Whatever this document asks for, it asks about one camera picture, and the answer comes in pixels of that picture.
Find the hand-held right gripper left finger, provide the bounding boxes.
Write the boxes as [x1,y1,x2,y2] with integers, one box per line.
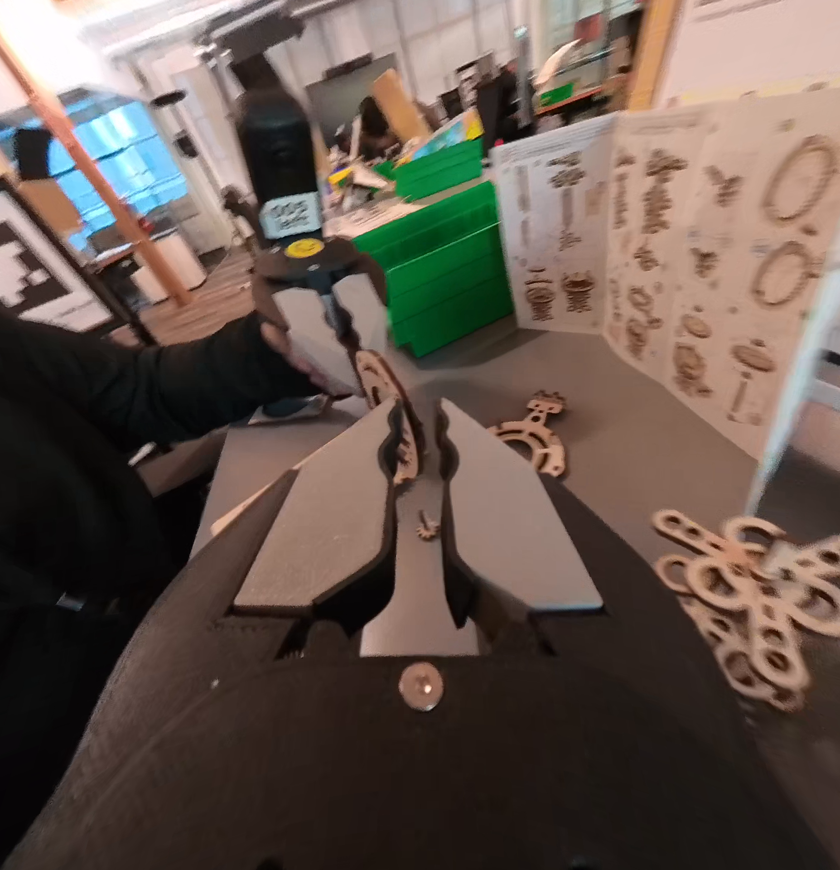
[232,397,402,636]

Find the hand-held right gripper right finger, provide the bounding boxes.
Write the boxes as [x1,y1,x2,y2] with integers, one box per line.
[438,400,606,629]

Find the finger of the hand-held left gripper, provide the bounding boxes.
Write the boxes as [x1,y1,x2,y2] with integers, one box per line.
[275,287,364,396]
[337,272,388,349]

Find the wooden ring gear square holes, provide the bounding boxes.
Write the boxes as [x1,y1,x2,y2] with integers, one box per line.
[355,348,426,487]

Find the round wooden frame with handle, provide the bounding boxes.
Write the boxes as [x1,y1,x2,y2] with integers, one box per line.
[487,391,569,479]

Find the wooden clover-shaped model assembly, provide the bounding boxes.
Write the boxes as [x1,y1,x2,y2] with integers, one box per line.
[651,508,840,713]

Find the person's left hand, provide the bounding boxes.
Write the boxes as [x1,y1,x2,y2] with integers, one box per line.
[260,321,331,395]

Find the wooden sheet with ship wheel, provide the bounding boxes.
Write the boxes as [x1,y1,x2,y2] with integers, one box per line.
[209,484,285,539]

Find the window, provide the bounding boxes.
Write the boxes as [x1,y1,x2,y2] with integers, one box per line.
[0,88,190,252]

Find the colourful printed box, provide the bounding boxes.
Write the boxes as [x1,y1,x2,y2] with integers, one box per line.
[410,112,482,160]

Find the person's dark clothing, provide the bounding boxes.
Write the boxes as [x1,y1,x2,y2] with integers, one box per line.
[0,306,217,864]

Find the framed marker sign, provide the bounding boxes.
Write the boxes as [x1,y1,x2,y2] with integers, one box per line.
[0,180,115,334]

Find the folded paper instruction sheet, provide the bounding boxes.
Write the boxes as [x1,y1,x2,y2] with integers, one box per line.
[493,109,840,477]

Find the wooden post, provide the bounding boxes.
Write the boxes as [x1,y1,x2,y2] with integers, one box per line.
[0,14,193,307]

